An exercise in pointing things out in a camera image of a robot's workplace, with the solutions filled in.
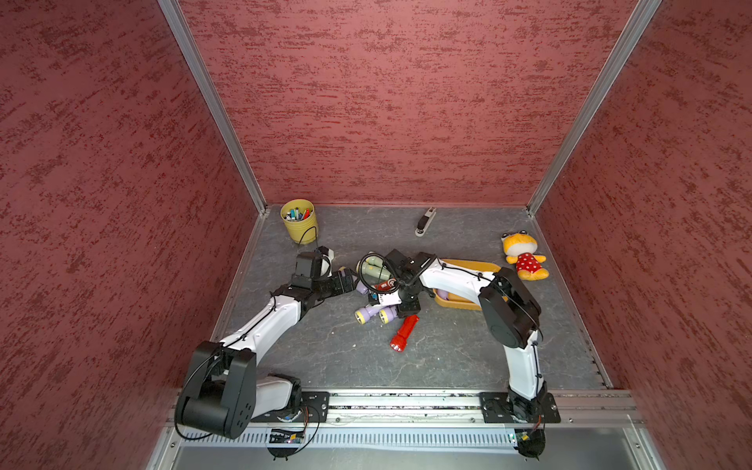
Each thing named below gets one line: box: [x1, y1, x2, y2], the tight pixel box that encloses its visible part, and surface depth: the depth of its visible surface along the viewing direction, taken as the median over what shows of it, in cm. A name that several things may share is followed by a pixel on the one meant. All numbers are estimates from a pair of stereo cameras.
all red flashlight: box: [389, 314, 421, 353], surface depth 87 cm
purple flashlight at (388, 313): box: [378, 305, 399, 325], surface depth 89 cm
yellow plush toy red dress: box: [501, 229, 550, 282], surface depth 102 cm
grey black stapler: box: [414, 205, 437, 237], surface depth 115 cm
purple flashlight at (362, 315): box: [354, 305, 381, 326], surface depth 89 cm
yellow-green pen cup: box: [280, 198, 319, 245], surface depth 105 cm
